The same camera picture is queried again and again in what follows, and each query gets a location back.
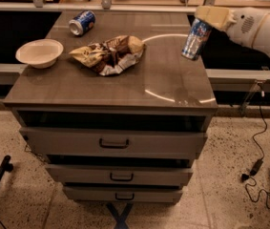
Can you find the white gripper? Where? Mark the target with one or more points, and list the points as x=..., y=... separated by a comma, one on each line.
x=243, y=29

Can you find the silver blue redbull can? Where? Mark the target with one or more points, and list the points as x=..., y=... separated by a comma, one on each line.
x=196, y=40

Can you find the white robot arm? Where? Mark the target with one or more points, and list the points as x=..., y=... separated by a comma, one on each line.
x=248, y=27

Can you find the blue pepsi can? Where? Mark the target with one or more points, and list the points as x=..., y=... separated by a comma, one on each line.
x=82, y=23

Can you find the crumpled brown chip bag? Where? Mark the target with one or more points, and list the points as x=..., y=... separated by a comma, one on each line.
x=112, y=56

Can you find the grey drawer cabinet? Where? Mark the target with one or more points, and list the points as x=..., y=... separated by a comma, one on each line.
x=164, y=92

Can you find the white paper bowl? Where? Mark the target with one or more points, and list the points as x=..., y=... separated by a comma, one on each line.
x=40, y=54

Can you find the top grey drawer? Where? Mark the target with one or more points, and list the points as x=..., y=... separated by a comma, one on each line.
x=88, y=142

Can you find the grey drawer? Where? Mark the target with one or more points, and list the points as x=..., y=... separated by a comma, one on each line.
x=120, y=175
x=88, y=142
x=122, y=194

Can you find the middle grey drawer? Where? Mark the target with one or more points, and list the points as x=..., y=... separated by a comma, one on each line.
x=120, y=175

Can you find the bottom grey drawer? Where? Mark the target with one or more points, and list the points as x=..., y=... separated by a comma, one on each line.
x=122, y=194

